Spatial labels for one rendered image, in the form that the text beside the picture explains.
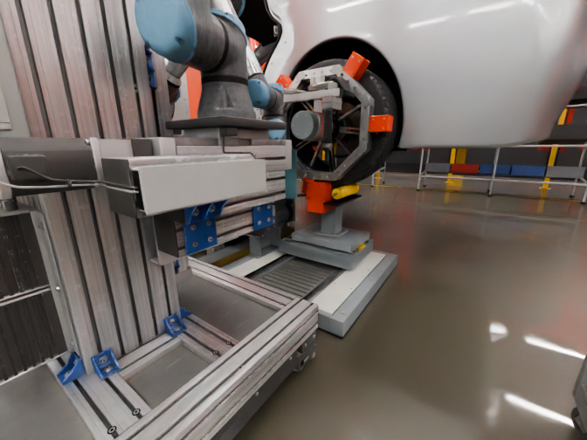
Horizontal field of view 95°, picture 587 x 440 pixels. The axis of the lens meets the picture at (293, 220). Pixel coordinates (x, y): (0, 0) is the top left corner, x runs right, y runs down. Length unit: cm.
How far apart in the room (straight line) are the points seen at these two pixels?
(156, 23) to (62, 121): 27
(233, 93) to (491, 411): 114
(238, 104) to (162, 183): 34
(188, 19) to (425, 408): 114
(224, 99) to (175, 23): 18
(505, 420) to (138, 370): 101
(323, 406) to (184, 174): 78
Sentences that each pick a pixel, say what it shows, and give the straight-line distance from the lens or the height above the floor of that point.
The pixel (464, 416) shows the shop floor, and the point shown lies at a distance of 108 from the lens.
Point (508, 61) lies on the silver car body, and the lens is 152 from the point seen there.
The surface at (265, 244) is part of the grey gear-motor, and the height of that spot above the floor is 11.
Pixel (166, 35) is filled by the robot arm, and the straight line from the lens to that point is 64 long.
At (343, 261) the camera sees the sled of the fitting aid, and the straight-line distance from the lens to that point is 154.
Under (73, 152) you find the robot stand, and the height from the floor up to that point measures 75.
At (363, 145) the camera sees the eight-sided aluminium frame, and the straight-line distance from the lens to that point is 135.
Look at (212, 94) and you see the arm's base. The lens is 73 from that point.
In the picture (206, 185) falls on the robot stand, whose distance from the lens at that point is 49.
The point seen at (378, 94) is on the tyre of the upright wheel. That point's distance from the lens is 144.
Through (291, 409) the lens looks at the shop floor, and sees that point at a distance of 98.
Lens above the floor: 76
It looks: 15 degrees down
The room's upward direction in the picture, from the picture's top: straight up
